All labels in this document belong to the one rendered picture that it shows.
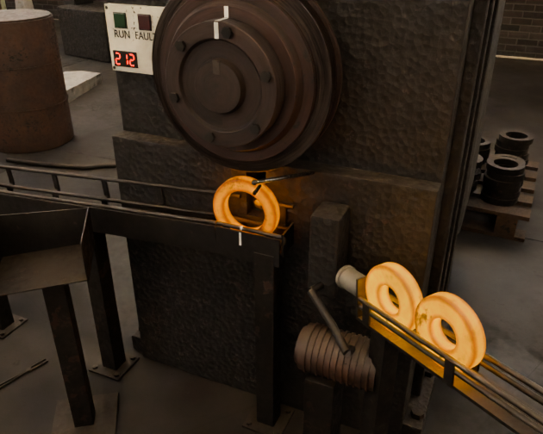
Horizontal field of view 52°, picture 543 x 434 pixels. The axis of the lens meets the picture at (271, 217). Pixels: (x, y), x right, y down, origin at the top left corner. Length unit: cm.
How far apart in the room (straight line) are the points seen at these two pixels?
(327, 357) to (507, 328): 119
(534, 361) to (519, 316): 27
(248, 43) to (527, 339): 167
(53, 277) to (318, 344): 72
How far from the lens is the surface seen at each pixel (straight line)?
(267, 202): 144
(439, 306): 114
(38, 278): 162
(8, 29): 405
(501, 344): 237
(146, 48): 163
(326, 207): 141
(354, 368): 139
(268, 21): 125
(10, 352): 238
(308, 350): 142
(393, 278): 122
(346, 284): 135
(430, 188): 140
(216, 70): 125
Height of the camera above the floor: 144
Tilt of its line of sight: 28 degrees down
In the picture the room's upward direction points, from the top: straight up
